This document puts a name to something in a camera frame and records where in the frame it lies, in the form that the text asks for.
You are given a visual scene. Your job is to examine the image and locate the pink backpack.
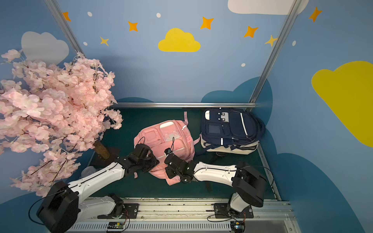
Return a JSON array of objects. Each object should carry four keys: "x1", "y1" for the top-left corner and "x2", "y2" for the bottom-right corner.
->
[{"x1": 134, "y1": 111, "x2": 200, "y2": 185}]

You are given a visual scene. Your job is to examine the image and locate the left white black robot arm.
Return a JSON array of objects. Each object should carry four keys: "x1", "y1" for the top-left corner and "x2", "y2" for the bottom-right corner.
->
[{"x1": 37, "y1": 144, "x2": 159, "y2": 233}]

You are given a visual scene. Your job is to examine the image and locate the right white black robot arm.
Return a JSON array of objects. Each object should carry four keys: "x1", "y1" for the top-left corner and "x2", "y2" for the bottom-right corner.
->
[{"x1": 165, "y1": 153, "x2": 267, "y2": 216}]

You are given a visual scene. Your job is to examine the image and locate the navy blue backpack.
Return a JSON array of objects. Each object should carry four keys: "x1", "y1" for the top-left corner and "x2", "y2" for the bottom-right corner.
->
[{"x1": 200, "y1": 108, "x2": 266, "y2": 156}]

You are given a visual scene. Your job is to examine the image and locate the rear horizontal aluminium bar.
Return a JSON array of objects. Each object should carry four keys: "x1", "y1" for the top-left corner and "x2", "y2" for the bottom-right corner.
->
[{"x1": 113, "y1": 102, "x2": 256, "y2": 108}]

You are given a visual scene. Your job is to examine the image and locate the left green circuit board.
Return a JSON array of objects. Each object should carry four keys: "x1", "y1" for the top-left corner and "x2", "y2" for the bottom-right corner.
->
[{"x1": 106, "y1": 222, "x2": 125, "y2": 232}]

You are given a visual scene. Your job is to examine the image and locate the green circuit board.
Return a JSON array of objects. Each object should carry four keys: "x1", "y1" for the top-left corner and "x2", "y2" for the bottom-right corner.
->
[
  {"x1": 230, "y1": 221, "x2": 245, "y2": 233},
  {"x1": 106, "y1": 222, "x2": 125, "y2": 232}
]

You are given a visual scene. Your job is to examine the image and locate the right green circuit board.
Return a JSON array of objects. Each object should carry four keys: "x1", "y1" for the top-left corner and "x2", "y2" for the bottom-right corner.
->
[{"x1": 230, "y1": 221, "x2": 245, "y2": 233}]

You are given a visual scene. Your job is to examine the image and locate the pink cherry blossom tree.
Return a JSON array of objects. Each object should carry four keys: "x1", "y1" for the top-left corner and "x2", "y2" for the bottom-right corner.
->
[{"x1": 1, "y1": 49, "x2": 122, "y2": 197}]

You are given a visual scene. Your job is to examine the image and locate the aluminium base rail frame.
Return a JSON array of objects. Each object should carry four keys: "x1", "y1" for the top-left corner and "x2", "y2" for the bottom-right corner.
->
[{"x1": 66, "y1": 198, "x2": 301, "y2": 233}]

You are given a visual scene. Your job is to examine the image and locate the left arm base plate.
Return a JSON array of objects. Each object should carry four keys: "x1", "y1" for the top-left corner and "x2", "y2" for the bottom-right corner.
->
[{"x1": 97, "y1": 203, "x2": 139, "y2": 219}]

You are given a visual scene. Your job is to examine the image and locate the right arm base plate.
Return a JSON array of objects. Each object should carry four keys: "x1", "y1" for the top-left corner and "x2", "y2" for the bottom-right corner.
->
[{"x1": 213, "y1": 203, "x2": 254, "y2": 219}]

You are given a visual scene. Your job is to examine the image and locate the right side floor rail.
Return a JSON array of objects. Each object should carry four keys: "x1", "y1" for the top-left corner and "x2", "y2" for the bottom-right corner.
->
[{"x1": 257, "y1": 143, "x2": 282, "y2": 201}]

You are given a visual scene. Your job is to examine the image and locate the left aluminium frame post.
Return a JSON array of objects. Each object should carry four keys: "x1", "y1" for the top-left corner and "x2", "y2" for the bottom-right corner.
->
[{"x1": 44, "y1": 0, "x2": 84, "y2": 54}]

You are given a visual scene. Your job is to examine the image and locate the aluminium frame post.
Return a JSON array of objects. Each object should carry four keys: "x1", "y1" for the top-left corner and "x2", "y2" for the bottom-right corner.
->
[
  {"x1": 249, "y1": 0, "x2": 302, "y2": 104},
  {"x1": 44, "y1": 0, "x2": 84, "y2": 54}
]

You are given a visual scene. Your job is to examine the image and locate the right aluminium frame post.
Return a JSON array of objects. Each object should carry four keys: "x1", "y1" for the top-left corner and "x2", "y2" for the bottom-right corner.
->
[{"x1": 249, "y1": 0, "x2": 302, "y2": 104}]

